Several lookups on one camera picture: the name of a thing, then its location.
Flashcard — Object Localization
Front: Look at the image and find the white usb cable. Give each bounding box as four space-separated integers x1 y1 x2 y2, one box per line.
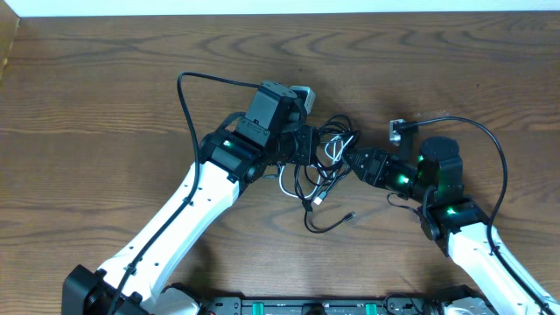
277 133 356 200

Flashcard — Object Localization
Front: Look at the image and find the thin black cable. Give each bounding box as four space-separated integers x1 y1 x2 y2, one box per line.
303 205 356 235

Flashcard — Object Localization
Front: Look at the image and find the black usb cable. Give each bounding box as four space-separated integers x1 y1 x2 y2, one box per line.
292 114 362 214

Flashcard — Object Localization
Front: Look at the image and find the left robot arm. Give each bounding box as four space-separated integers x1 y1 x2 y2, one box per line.
61 80 316 314

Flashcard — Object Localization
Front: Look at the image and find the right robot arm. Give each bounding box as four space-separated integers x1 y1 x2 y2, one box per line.
343 136 559 314

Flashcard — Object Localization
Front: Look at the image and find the wooden side panel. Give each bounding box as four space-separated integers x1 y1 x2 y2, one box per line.
0 0 20 77

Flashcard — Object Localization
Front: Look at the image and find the right camera cable black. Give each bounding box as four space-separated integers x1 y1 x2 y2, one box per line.
398 116 559 314

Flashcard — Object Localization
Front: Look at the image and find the camera cable black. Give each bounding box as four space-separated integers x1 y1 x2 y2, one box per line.
104 71 262 315
398 116 559 314

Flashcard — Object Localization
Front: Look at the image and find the left camera cable black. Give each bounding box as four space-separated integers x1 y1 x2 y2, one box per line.
104 71 262 315

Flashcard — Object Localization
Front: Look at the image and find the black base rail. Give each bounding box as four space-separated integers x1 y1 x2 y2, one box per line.
199 294 496 315

